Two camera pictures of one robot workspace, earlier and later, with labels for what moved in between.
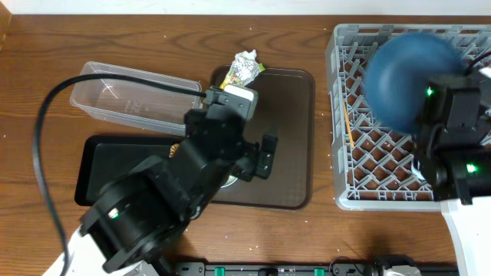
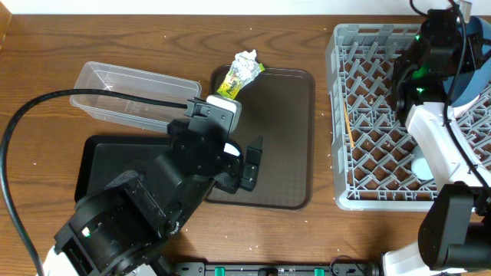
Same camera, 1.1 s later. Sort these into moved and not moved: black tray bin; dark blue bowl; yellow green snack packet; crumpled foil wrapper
Moved: dark blue bowl
Not moved: black tray bin; yellow green snack packet; crumpled foil wrapper
